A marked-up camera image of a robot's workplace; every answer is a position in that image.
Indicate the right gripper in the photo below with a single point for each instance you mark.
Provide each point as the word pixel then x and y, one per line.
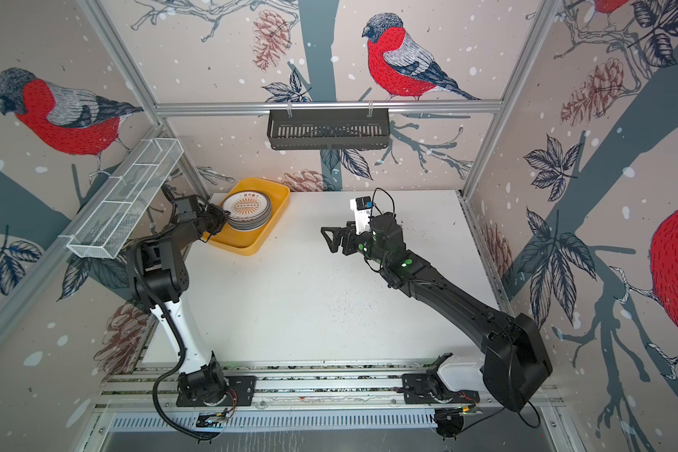
pixel 344 234

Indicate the aluminium mounting rail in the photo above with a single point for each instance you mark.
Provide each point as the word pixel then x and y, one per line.
pixel 369 385

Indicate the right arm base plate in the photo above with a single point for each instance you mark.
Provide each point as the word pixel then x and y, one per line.
pixel 438 390

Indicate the yellow plastic bin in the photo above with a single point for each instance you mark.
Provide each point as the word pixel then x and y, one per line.
pixel 247 243

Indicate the white mesh wire shelf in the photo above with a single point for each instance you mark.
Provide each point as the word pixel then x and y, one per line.
pixel 130 192

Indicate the green rim lettered plate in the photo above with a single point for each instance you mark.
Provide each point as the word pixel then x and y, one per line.
pixel 247 226

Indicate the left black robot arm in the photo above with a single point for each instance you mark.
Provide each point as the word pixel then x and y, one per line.
pixel 158 277

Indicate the black hanging wire basket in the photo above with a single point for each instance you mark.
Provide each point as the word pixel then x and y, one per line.
pixel 329 129

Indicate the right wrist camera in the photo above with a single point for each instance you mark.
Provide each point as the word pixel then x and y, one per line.
pixel 362 208

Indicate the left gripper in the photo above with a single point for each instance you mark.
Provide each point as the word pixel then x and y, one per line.
pixel 220 216

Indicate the orange sunburst plate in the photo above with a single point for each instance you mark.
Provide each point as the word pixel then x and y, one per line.
pixel 264 216
pixel 246 206

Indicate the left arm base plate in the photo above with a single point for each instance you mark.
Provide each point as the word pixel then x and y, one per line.
pixel 237 390

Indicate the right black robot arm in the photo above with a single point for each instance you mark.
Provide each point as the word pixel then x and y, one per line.
pixel 516 362

